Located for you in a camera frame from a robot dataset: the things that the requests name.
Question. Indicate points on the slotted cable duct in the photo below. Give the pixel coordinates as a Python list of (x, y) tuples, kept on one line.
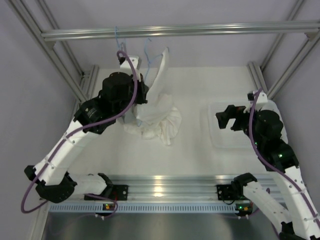
[(127, 207)]

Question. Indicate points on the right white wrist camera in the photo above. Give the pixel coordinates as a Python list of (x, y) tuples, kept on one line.
[(260, 98)]

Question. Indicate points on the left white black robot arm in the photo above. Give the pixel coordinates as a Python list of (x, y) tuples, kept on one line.
[(53, 181)]

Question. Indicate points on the white tank top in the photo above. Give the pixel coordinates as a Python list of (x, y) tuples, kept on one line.
[(168, 126)]

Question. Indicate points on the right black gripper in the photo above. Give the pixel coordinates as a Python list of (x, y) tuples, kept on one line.
[(231, 112)]

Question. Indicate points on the aluminium frame posts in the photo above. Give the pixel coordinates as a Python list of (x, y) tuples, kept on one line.
[(81, 82), (284, 58)]

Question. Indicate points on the aluminium hanging rail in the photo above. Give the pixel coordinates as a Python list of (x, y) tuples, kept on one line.
[(273, 27)]

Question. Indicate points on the aluminium frame right posts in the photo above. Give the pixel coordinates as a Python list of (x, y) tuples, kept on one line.
[(284, 58)]

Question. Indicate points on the blue wire hanger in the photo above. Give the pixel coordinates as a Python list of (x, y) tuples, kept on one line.
[(147, 65), (121, 45)]

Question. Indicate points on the clear plastic basket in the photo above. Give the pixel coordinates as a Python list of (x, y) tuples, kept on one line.
[(226, 138)]

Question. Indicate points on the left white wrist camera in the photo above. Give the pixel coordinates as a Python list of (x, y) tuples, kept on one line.
[(125, 65)]

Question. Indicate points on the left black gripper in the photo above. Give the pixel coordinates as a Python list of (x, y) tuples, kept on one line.
[(143, 89)]

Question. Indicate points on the aluminium frame left posts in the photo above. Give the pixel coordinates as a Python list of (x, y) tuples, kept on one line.
[(81, 82)]

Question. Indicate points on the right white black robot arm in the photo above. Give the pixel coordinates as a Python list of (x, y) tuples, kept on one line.
[(298, 220)]

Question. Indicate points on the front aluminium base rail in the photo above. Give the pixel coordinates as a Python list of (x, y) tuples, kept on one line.
[(157, 188)]

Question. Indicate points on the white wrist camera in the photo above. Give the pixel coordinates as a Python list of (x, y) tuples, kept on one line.
[(125, 65), (260, 98)]

